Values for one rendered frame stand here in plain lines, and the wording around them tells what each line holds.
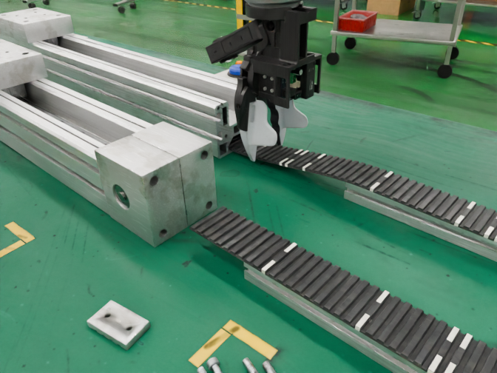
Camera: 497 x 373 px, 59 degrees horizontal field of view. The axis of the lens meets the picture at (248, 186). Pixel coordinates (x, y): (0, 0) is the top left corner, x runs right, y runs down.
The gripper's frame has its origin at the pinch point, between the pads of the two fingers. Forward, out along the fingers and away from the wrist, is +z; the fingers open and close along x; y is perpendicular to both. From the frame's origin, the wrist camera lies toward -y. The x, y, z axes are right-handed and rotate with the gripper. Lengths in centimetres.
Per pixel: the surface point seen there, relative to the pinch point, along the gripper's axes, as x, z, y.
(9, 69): -19.2, -9.2, -36.7
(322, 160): 0.4, -0.6, 10.2
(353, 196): -2.0, 1.3, 16.6
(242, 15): 242, 48, -230
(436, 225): -1.3, 1.1, 27.0
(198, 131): -4.1, -0.8, -9.7
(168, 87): -4.1, -6.4, -16.0
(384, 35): 267, 54, -110
